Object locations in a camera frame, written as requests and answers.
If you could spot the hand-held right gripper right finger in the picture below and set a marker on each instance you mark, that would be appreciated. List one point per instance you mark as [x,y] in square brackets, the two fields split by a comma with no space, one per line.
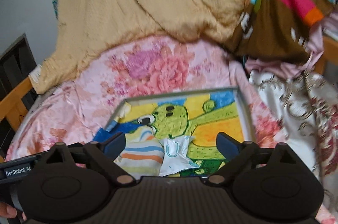
[225,146]

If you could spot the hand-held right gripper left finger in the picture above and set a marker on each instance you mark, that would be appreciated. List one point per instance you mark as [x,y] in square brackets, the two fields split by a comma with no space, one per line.
[116,145]

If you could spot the striped pastel sock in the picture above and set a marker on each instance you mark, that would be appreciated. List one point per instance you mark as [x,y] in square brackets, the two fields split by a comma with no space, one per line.
[141,151]

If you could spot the grey tray with cartoon painting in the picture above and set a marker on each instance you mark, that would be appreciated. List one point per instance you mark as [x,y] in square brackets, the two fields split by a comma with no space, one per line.
[206,118]

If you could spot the white packet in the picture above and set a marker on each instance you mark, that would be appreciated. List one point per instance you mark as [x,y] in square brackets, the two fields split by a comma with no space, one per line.
[177,158]

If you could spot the person's left hand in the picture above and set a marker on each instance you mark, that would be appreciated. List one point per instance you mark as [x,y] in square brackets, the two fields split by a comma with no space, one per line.
[9,212]

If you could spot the white ornate floral cloth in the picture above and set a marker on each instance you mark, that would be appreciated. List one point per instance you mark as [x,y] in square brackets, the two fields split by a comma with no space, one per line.
[298,113]

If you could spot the pink floral bed sheet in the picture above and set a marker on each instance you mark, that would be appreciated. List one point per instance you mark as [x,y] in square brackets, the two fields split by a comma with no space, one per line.
[148,65]

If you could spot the brown multicolour striped garment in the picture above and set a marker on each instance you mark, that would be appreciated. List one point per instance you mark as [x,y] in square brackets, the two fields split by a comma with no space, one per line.
[280,15]

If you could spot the teal patterned cloth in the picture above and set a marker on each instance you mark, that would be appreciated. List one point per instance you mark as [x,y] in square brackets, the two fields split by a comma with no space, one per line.
[55,6]

